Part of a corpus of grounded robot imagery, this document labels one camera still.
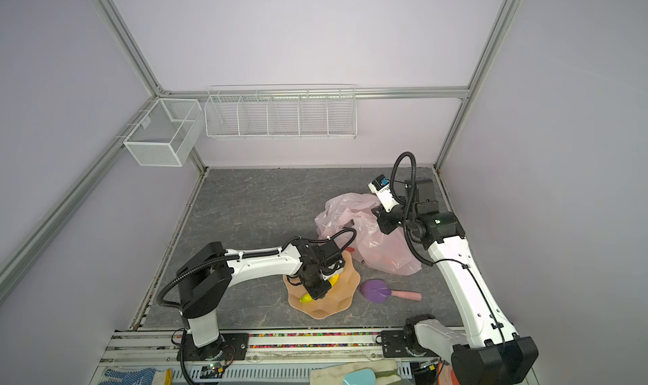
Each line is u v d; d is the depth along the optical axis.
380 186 0.62
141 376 0.69
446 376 0.67
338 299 0.80
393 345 0.74
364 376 0.68
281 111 0.99
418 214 0.53
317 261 0.63
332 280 0.83
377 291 0.83
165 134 0.96
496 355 0.36
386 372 0.70
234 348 0.74
